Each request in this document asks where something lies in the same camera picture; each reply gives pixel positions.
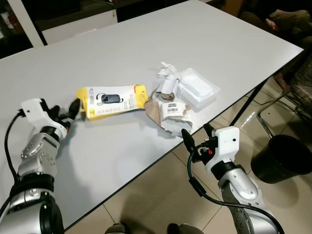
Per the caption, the metal chair frame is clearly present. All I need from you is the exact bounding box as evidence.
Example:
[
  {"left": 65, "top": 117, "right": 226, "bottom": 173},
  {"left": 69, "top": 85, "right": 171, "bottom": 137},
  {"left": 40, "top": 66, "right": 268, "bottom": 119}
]
[{"left": 255, "top": 91, "right": 304, "bottom": 143}]

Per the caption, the white post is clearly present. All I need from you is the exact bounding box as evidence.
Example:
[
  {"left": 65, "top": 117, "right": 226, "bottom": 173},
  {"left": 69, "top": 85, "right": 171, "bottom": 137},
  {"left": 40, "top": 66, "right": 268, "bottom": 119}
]
[{"left": 7, "top": 0, "right": 45, "bottom": 48}]

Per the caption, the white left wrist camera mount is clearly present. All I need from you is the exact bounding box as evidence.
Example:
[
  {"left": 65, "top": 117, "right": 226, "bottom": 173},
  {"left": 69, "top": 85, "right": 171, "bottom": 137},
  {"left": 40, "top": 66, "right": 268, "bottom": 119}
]
[{"left": 21, "top": 98, "right": 69, "bottom": 139}]

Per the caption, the black rubbish bin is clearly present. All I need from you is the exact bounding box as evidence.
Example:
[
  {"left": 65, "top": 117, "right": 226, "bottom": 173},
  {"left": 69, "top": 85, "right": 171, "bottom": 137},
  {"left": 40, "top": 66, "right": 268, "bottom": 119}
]
[{"left": 250, "top": 134, "right": 312, "bottom": 185}]

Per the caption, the torn brown paper mailer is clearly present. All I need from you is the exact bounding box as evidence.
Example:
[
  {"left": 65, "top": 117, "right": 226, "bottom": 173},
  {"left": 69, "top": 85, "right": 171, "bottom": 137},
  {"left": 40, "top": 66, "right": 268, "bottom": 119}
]
[{"left": 145, "top": 92, "right": 195, "bottom": 137}]

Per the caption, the black table leg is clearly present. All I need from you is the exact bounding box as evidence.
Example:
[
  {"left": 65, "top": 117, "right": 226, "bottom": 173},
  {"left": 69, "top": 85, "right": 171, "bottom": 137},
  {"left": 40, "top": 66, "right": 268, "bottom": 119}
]
[{"left": 229, "top": 73, "right": 274, "bottom": 127}]

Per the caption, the yellow product package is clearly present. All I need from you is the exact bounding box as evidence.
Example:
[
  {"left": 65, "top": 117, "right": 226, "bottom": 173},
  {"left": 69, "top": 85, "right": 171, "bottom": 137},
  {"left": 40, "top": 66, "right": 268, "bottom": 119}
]
[{"left": 76, "top": 84, "right": 148, "bottom": 121}]

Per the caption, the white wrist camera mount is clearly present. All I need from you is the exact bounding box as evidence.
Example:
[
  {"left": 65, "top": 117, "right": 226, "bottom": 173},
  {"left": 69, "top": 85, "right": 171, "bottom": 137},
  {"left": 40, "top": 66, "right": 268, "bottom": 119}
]
[
  {"left": 21, "top": 98, "right": 69, "bottom": 139},
  {"left": 204, "top": 126, "right": 240, "bottom": 172}
]

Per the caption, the patterned fabric chair seat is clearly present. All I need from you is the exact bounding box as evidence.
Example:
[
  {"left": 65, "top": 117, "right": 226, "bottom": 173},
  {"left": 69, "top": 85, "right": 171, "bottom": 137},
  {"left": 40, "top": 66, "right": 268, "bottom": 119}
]
[{"left": 288, "top": 55, "right": 312, "bottom": 114}]

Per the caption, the dark brown sofa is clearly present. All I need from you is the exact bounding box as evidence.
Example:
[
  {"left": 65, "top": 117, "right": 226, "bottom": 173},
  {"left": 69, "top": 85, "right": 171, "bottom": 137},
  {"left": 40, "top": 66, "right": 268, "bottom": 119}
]
[{"left": 239, "top": 0, "right": 312, "bottom": 50}]

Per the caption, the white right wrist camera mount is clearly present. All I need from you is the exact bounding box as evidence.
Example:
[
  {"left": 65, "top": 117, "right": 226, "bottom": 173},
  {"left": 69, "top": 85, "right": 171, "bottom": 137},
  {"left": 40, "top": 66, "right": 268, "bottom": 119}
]
[{"left": 204, "top": 126, "right": 240, "bottom": 172}]

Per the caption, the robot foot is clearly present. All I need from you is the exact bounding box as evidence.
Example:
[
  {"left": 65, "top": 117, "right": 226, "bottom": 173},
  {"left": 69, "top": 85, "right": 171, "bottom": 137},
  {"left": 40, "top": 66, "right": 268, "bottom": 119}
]
[
  {"left": 166, "top": 223, "right": 206, "bottom": 234},
  {"left": 104, "top": 223, "right": 130, "bottom": 234}
]

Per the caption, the crumpled white plastic wrapper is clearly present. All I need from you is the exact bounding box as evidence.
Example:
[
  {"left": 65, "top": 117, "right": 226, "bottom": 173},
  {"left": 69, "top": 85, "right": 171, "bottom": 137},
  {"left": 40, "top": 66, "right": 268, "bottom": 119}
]
[{"left": 156, "top": 61, "right": 183, "bottom": 96}]

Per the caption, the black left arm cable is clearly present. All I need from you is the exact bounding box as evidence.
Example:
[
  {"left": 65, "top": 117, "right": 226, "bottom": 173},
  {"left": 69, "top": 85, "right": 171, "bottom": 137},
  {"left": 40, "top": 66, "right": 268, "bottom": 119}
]
[{"left": 4, "top": 110, "right": 26, "bottom": 185}]

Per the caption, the clear plastic blister tray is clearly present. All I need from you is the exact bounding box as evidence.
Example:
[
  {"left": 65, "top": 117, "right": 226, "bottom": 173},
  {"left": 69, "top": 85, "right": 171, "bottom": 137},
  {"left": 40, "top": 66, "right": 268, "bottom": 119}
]
[{"left": 177, "top": 68, "right": 221, "bottom": 109}]

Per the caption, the white cabinet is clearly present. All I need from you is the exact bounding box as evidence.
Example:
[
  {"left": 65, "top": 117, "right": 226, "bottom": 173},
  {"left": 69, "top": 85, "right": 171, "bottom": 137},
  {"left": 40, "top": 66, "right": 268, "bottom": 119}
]
[{"left": 41, "top": 9, "right": 118, "bottom": 45}]

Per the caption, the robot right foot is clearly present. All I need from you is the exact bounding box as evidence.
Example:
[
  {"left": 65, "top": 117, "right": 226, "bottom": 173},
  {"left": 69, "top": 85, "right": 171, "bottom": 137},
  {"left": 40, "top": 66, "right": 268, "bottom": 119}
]
[{"left": 166, "top": 223, "right": 206, "bottom": 234}]

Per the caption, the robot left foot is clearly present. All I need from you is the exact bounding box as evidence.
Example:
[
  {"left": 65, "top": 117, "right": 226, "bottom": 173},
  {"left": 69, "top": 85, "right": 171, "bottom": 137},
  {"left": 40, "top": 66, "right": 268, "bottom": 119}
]
[{"left": 104, "top": 223, "right": 130, "bottom": 234}]

